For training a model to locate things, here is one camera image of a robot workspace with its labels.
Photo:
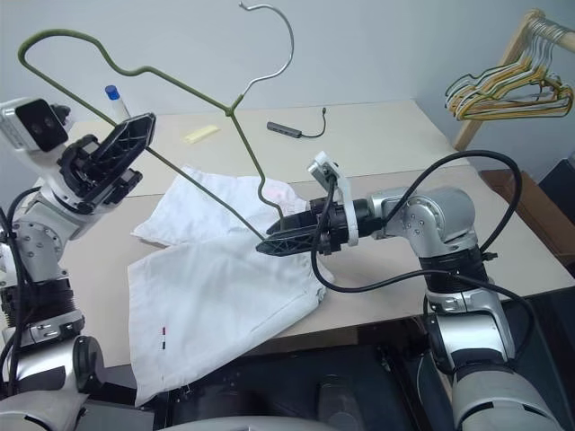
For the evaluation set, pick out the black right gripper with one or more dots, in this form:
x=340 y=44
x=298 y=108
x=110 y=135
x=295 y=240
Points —
x=334 y=224

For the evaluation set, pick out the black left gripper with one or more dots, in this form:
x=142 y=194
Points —
x=78 y=166

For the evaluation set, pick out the white shorts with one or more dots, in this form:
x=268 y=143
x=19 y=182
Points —
x=211 y=283

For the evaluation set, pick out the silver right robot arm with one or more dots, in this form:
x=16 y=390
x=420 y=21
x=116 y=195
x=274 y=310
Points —
x=440 y=215

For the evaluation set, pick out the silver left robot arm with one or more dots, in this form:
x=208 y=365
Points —
x=42 y=224

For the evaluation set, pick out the wooden hanger rack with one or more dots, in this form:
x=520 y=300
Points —
x=492 y=85

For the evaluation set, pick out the white bottle with blue cap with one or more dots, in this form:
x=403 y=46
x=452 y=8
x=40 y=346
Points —
x=117 y=105

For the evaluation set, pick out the pale yellow flat strip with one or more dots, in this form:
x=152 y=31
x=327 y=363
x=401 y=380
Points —
x=201 y=134

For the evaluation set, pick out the black box-shaped object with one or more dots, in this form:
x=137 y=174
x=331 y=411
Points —
x=559 y=179

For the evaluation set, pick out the bunch of hangers on rack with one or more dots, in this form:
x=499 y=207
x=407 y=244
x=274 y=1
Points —
x=545 y=105

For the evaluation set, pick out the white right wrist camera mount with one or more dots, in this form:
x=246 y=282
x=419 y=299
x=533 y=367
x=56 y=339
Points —
x=323 y=167

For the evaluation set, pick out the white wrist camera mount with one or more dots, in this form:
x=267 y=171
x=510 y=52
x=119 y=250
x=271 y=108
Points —
x=27 y=121
x=323 y=167

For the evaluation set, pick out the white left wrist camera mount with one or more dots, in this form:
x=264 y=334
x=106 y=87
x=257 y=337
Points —
x=27 y=121

